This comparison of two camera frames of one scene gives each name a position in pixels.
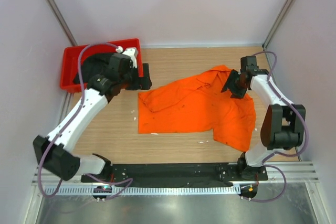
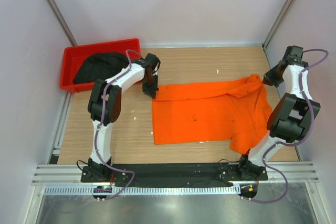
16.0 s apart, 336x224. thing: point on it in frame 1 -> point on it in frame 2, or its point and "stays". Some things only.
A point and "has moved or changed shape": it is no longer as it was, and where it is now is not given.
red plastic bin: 69,80 stays
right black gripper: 230,82 -> 269,79
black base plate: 176,174 stays
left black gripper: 143,83 -> 151,91
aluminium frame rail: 298,171 stays
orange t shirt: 196,104 has moved or changed shape
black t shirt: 93,65 stays
